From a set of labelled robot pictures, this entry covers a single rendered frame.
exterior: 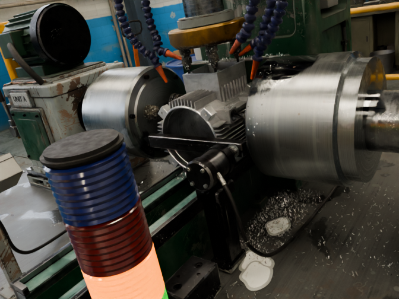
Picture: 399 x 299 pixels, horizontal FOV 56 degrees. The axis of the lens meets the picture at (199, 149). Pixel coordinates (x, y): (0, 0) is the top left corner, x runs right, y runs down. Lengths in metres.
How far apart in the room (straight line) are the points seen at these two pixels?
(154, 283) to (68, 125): 0.87
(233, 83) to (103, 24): 6.95
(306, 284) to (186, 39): 0.54
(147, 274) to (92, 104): 0.76
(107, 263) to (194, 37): 0.60
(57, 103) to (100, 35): 6.58
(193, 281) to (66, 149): 0.45
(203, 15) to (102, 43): 6.89
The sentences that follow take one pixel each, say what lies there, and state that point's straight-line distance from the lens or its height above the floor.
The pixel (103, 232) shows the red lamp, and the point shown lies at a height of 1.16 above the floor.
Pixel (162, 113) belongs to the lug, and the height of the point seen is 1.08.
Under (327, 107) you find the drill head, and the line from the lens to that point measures 0.64.
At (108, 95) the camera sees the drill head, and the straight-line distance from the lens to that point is 0.98.
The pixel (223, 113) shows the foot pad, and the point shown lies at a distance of 0.80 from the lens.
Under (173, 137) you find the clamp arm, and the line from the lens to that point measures 0.83.
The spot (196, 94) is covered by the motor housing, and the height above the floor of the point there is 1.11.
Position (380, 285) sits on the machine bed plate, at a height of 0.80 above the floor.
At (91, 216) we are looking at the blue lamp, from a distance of 0.27.
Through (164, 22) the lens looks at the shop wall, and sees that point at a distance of 7.88.
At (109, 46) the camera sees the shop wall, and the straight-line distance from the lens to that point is 7.79.
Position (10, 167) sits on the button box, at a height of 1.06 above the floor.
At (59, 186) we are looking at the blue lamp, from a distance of 0.27.
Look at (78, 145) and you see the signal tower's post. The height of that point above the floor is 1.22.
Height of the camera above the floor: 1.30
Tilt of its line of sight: 21 degrees down
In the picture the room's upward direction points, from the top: 11 degrees counter-clockwise
